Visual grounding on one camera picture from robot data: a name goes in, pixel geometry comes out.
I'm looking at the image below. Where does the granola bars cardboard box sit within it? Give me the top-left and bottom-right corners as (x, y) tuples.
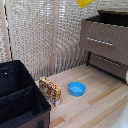
(38, 76), (62, 108)

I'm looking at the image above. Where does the blue plastic bowl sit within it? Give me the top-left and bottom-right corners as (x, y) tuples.
(67, 81), (87, 98)

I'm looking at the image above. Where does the yellow plastic bowl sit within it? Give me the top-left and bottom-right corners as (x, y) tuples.
(76, 0), (95, 9)

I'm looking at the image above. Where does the silver drawer handle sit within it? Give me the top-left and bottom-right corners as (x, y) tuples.
(86, 36), (115, 47)
(96, 54), (122, 67)

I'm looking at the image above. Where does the woven beige folding screen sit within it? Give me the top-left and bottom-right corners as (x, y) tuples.
(0, 0), (128, 81)

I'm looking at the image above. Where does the dark wooden drawer cabinet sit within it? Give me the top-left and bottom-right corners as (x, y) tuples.
(87, 9), (128, 81)

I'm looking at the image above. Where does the black fabric storage box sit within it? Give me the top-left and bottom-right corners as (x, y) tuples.
(0, 59), (52, 128)

